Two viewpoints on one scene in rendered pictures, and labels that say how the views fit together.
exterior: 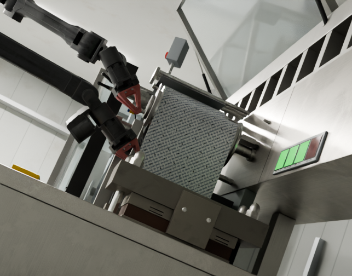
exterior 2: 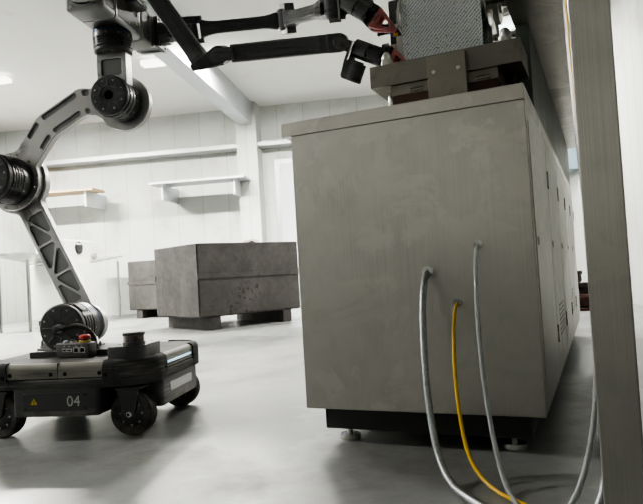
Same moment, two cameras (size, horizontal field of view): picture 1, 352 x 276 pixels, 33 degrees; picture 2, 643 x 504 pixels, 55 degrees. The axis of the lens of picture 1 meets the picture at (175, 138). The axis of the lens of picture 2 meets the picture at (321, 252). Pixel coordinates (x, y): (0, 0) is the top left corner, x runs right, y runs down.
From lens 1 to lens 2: 0.71 m
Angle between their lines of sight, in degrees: 33
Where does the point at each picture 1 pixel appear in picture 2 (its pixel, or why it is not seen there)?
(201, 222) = (452, 72)
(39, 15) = (297, 14)
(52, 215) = (334, 136)
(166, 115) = (411, 14)
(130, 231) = (394, 113)
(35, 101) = not seen: hidden behind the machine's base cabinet
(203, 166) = (463, 33)
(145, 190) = (398, 78)
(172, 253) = (434, 109)
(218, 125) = not seen: outside the picture
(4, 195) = (297, 142)
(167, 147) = (425, 39)
